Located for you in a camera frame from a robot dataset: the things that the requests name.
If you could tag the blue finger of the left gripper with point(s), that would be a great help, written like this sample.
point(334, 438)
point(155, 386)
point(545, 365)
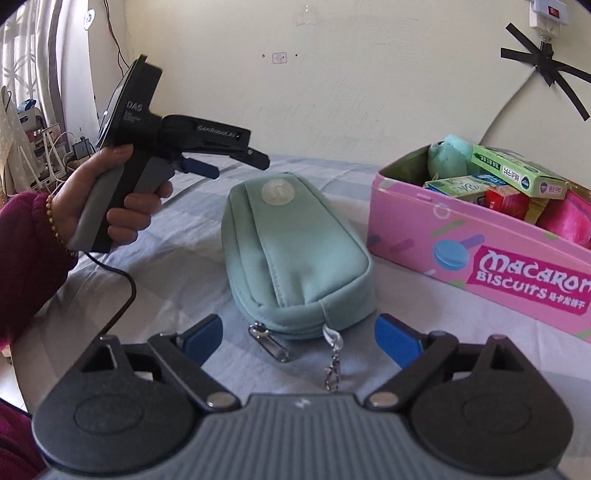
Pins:
point(197, 167)
point(253, 158)

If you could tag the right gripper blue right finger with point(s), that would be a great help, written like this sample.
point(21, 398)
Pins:
point(400, 342)

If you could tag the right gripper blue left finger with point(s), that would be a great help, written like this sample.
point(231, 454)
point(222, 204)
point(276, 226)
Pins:
point(200, 341)

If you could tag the Crest toothpaste box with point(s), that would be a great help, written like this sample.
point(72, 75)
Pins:
point(469, 188)

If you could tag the red small box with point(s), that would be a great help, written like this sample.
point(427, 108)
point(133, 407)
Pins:
point(513, 203)

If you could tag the teal plush toy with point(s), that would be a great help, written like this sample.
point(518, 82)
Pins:
point(451, 158)

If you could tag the magenta pouch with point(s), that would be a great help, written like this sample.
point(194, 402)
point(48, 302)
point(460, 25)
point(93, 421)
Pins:
point(569, 218)

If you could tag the green medicine box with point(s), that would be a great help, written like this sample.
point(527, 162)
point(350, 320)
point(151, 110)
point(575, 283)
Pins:
point(529, 178)

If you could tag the maroon sleeve left forearm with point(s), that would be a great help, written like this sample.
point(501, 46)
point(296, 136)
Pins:
point(34, 264)

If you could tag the person left hand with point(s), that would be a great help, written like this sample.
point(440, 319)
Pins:
point(109, 199)

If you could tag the cluttered side shelf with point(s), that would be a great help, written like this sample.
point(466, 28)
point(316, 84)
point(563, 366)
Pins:
point(35, 155)

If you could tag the mint green zip pouch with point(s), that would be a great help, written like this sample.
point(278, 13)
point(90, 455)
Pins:
point(294, 263)

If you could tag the pink biscuit tin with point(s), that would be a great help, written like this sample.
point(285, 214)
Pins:
point(489, 254)

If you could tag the black tape cross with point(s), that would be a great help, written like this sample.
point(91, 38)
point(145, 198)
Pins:
point(541, 58)

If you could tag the white power strip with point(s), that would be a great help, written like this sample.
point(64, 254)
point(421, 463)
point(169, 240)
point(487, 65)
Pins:
point(548, 16)

